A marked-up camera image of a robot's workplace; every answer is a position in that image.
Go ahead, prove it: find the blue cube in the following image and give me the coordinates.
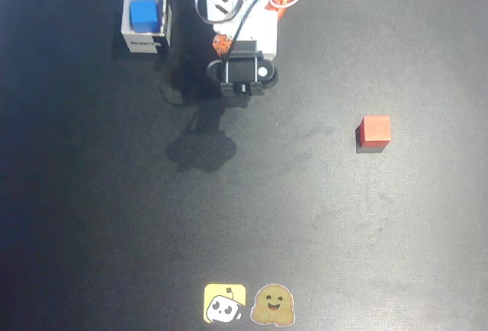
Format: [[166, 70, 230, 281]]
[[129, 0, 161, 33]]

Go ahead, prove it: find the white cardboard box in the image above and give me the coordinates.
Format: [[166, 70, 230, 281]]
[[120, 0, 173, 55]]

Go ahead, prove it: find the red cube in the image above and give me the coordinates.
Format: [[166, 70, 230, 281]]
[[355, 114, 392, 148]]

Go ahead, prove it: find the black table mat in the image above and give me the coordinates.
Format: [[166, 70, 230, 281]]
[[0, 0, 488, 331]]

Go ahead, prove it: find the yellow robot sticker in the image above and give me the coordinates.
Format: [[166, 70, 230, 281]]
[[203, 283, 247, 324]]

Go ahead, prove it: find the hugging face emoji sticker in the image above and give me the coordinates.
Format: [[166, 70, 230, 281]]
[[249, 283, 297, 326]]

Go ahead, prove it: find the black cable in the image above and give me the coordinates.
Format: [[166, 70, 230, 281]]
[[223, 0, 278, 82]]

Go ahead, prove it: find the black gripper-mounted camera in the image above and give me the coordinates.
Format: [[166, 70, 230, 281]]
[[207, 40, 279, 98]]

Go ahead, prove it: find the grey looped cable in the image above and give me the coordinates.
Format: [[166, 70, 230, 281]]
[[194, 0, 246, 26]]

